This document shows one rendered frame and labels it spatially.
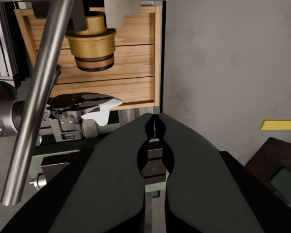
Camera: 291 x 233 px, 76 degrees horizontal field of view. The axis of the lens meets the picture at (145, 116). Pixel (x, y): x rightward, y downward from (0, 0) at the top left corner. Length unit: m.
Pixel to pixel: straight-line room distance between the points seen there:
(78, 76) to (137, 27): 0.23
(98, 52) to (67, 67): 0.27
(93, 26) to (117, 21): 0.04
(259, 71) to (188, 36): 0.81
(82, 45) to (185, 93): 1.46
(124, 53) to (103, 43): 0.24
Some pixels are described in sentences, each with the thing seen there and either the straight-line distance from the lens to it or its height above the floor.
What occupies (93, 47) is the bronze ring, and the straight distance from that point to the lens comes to 0.35.
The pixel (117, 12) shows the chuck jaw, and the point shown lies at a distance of 0.36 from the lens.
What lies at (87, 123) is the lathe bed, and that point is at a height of 0.87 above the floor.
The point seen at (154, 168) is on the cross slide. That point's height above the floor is 0.97.
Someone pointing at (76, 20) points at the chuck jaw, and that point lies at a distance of 0.33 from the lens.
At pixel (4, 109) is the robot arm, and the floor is 1.10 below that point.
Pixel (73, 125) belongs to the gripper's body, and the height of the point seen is 1.11.
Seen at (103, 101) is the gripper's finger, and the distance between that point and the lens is 0.41.
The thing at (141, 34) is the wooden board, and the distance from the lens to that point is 0.59.
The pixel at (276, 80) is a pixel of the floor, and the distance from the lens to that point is 2.25.
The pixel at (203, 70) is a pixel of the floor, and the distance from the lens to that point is 1.73.
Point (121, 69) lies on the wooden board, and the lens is 0.61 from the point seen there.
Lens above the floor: 1.46
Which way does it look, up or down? 58 degrees down
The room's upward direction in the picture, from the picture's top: 159 degrees clockwise
